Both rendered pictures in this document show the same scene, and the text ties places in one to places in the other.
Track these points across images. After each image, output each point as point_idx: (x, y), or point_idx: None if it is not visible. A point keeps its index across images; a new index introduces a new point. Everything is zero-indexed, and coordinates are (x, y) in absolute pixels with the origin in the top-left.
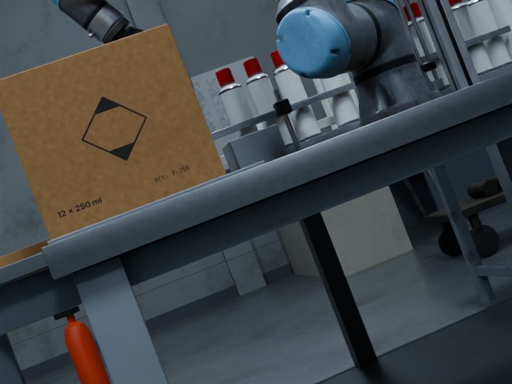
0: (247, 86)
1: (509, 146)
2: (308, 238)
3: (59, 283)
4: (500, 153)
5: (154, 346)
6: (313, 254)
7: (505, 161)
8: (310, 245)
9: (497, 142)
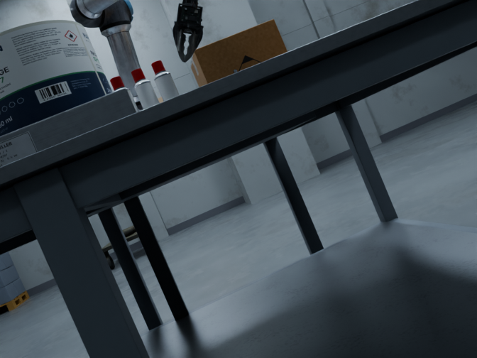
0: (150, 82)
1: (139, 199)
2: (113, 281)
3: None
4: (139, 201)
5: (269, 158)
6: (128, 319)
7: (140, 204)
8: (119, 297)
9: (138, 197)
